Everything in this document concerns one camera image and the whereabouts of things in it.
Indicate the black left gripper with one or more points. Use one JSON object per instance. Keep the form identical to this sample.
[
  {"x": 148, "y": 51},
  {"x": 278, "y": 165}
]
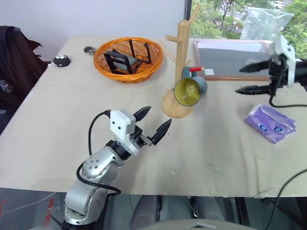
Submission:
[{"x": 139, "y": 136}]

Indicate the red peg cap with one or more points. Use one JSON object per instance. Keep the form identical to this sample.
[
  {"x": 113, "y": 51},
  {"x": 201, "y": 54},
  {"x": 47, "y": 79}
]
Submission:
[{"x": 195, "y": 69}]

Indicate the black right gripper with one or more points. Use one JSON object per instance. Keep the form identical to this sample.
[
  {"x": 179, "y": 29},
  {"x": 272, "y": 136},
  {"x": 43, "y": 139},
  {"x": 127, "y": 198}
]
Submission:
[{"x": 278, "y": 72}]

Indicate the orange wicker basket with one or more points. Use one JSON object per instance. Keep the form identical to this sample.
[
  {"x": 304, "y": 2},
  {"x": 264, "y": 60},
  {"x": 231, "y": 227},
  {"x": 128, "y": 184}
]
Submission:
[{"x": 105, "y": 69}]

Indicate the black window frame post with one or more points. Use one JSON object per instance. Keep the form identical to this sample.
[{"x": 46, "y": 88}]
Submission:
[{"x": 188, "y": 9}]

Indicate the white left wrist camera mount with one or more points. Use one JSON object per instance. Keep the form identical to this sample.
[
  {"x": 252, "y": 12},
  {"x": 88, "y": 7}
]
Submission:
[{"x": 119, "y": 122}]

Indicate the small black round object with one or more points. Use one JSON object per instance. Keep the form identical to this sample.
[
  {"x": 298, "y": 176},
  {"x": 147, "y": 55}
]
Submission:
[{"x": 88, "y": 49}]

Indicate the wooden mug tree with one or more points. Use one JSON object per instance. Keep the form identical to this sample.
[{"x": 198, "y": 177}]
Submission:
[{"x": 182, "y": 48}]

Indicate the small black toy with eyes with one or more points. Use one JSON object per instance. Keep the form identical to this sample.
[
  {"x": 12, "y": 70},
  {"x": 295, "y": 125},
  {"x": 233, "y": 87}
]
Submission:
[{"x": 61, "y": 61}]

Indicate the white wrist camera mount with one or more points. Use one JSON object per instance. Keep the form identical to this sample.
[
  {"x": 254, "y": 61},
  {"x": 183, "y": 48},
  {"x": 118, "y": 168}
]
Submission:
[
  {"x": 289, "y": 60},
  {"x": 119, "y": 122}
]

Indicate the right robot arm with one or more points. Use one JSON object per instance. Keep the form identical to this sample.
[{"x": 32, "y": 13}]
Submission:
[{"x": 301, "y": 72}]

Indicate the black pronged stand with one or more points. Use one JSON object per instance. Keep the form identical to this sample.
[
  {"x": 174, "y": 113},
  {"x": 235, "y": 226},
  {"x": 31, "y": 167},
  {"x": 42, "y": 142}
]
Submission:
[{"x": 148, "y": 54}]

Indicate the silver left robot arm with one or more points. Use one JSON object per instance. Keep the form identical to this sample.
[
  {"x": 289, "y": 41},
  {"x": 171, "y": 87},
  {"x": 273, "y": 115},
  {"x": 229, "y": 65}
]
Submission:
[{"x": 96, "y": 165}]

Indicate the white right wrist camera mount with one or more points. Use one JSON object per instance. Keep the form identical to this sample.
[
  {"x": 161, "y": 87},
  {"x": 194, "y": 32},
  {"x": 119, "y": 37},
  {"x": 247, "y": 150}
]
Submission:
[{"x": 289, "y": 60}]

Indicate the wooden framed grey board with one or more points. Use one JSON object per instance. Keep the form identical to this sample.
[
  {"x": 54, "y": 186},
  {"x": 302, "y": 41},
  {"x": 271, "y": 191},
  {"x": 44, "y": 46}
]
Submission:
[{"x": 225, "y": 57}]

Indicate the black table leg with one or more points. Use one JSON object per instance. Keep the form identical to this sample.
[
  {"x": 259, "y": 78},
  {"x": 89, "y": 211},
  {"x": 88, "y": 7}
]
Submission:
[{"x": 242, "y": 210}]

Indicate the purple tissue pack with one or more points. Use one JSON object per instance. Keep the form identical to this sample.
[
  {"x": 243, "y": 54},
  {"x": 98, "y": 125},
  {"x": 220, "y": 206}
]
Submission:
[{"x": 268, "y": 122}]

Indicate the small white label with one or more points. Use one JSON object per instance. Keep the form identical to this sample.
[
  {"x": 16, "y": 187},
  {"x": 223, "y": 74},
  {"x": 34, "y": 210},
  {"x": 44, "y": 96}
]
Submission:
[{"x": 208, "y": 72}]

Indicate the clear plastic bag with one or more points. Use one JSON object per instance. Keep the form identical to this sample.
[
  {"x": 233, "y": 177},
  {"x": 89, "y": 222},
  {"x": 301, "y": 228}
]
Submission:
[{"x": 263, "y": 24}]

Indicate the dark jacket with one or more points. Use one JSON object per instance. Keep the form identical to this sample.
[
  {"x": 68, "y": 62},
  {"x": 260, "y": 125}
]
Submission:
[{"x": 14, "y": 67}]

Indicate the black square frame holder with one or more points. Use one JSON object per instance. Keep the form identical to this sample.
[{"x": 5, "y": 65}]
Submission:
[{"x": 120, "y": 62}]

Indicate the blue mug with yellow inside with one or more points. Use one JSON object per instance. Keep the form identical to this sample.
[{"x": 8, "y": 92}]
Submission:
[{"x": 188, "y": 92}]

